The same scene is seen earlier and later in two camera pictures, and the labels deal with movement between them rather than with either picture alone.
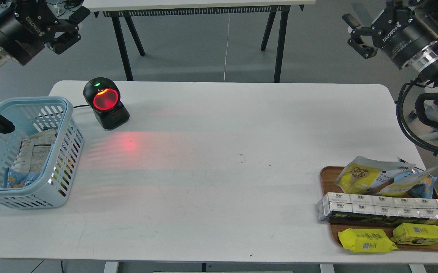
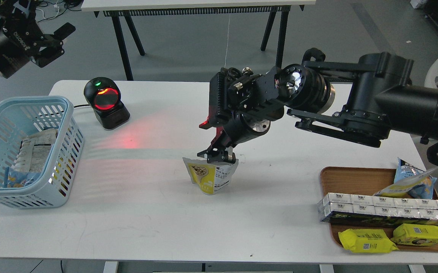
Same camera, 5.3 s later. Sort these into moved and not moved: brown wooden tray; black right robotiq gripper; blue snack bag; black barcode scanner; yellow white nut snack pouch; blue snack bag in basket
Moved: yellow white nut snack pouch; black right robotiq gripper
Not moved: brown wooden tray; black barcode scanner; blue snack bag in basket; blue snack bag
